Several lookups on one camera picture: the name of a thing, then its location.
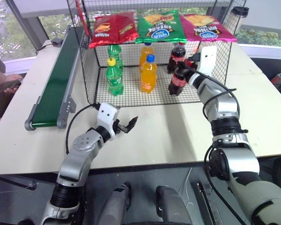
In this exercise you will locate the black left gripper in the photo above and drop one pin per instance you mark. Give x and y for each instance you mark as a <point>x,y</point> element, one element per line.
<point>120,127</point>

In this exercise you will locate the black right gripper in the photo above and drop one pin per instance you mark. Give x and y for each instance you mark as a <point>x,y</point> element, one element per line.
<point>191,64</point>

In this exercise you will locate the cola bottle without visible cap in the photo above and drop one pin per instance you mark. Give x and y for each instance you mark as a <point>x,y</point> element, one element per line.
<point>176,84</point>

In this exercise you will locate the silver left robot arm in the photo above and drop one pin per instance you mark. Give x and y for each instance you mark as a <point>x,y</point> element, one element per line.
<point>77,161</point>

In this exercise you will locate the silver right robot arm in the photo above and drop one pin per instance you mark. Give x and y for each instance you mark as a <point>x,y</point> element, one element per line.
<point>236,159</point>

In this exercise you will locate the green conveyor belt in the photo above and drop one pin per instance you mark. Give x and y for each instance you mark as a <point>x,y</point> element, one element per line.
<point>52,82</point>

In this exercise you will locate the red strip on rack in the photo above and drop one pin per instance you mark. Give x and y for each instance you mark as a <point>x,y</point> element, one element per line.
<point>81,17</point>

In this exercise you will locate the person's bare hand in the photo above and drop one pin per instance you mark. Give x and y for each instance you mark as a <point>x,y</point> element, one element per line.
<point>12,85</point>

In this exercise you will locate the cola bottle red cap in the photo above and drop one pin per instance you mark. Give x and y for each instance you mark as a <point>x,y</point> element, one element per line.
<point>176,55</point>

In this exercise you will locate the orange soda bottle blue cap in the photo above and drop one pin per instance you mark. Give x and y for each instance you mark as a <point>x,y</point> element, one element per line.
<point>148,75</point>

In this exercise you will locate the orange soda bottle yellow cap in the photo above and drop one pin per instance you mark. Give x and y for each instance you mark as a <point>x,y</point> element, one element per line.
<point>147,52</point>

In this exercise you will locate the pink chips bag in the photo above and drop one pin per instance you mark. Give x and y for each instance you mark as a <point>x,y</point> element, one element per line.
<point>206,27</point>

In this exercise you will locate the green chips bag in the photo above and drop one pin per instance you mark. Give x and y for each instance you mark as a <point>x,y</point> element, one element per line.
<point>160,27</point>

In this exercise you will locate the green soda bottle yellow cap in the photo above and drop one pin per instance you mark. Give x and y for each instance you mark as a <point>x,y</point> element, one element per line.
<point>114,79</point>

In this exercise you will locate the white tumbler black lid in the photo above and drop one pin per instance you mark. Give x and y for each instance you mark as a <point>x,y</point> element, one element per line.
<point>236,20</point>

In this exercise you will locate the grey rounded robot leg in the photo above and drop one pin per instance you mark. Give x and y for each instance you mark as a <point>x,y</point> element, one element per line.
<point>171,204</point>
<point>117,204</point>

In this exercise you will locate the red chips bag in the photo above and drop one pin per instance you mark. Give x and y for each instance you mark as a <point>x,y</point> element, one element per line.
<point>113,28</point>

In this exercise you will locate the black power adapter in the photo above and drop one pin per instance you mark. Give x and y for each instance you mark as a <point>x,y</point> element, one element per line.
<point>57,42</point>

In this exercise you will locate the dark phone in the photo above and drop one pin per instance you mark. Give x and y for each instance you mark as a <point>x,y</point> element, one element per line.
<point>10,83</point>

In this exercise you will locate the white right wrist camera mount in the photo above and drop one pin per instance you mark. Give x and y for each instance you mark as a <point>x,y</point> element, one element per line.
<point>208,59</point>

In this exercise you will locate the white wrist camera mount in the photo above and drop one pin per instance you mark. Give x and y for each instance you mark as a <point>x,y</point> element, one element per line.
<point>106,114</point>
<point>208,59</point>

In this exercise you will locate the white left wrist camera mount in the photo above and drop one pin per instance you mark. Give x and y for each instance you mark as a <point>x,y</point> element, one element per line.
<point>106,114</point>

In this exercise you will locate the black metal rail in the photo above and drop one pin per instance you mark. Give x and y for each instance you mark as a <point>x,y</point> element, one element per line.
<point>207,204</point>

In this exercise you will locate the grey window frame post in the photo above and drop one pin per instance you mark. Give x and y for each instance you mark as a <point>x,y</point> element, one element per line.
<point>25,21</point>

